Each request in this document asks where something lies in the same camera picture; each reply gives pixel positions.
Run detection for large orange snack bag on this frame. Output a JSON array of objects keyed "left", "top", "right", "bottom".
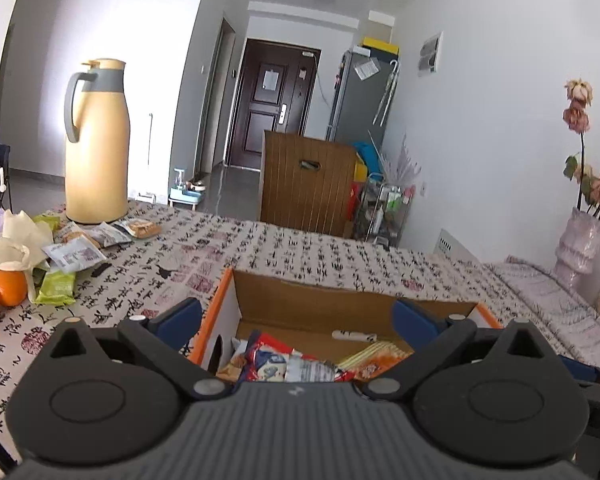
[{"left": 337, "top": 341, "right": 413, "bottom": 382}]

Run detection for white crumpled plastic bag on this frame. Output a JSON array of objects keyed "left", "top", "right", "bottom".
[{"left": 0, "top": 210, "right": 54, "bottom": 301}]

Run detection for green snack packet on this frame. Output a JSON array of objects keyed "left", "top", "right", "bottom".
[{"left": 34, "top": 271, "right": 76, "bottom": 307}]

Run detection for triangular brown snack packet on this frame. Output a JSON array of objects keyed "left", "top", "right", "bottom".
[{"left": 215, "top": 353, "right": 247, "bottom": 384}]

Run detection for wire storage rack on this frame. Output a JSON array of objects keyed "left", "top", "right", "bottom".
[{"left": 352, "top": 174, "right": 415, "bottom": 248}]

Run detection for dried pink roses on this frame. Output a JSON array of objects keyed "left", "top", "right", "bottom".
[{"left": 562, "top": 78, "right": 600, "bottom": 222}]

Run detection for yellow thermos jug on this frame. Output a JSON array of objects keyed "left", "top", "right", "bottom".
[{"left": 64, "top": 58, "right": 130, "bottom": 224}]

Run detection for red snack bag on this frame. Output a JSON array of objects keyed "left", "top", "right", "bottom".
[{"left": 238, "top": 330, "right": 355, "bottom": 384}]

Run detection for grey snack packets pile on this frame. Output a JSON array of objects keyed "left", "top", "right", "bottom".
[{"left": 42, "top": 218, "right": 162, "bottom": 274}]

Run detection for dark brown entrance door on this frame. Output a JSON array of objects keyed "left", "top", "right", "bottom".
[{"left": 226, "top": 39, "right": 321, "bottom": 170}]

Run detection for wooden chair back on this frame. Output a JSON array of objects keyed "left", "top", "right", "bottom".
[{"left": 259, "top": 131, "right": 356, "bottom": 237}]

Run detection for grey refrigerator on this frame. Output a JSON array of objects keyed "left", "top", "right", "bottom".
[{"left": 326, "top": 47, "right": 400, "bottom": 148}]

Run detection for red cardboard box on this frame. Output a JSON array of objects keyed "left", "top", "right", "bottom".
[{"left": 189, "top": 269, "right": 502, "bottom": 373}]

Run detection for yellow box on refrigerator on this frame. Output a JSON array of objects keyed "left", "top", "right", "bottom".
[{"left": 360, "top": 37, "right": 400, "bottom": 55}]

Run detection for pink ceramic vase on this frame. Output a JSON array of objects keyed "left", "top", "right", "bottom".
[{"left": 554, "top": 208, "right": 600, "bottom": 289}]

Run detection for right orange tangerine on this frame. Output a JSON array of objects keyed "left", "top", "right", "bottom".
[{"left": 0, "top": 270, "right": 28, "bottom": 308}]

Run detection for calligraphy print tablecloth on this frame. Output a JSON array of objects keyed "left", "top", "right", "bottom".
[{"left": 0, "top": 203, "right": 600, "bottom": 446}]

